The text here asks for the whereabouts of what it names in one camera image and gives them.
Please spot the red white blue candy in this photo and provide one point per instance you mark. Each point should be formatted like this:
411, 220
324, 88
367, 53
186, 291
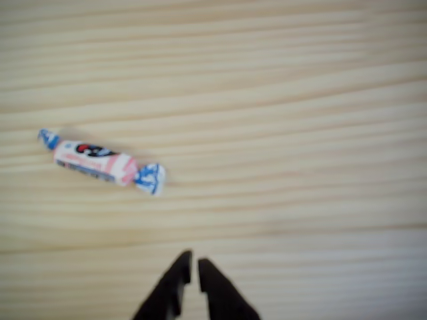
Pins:
96, 160

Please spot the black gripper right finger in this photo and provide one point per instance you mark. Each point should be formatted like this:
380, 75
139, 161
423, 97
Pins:
223, 300

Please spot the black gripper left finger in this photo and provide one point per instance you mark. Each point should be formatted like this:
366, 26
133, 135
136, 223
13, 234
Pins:
166, 293

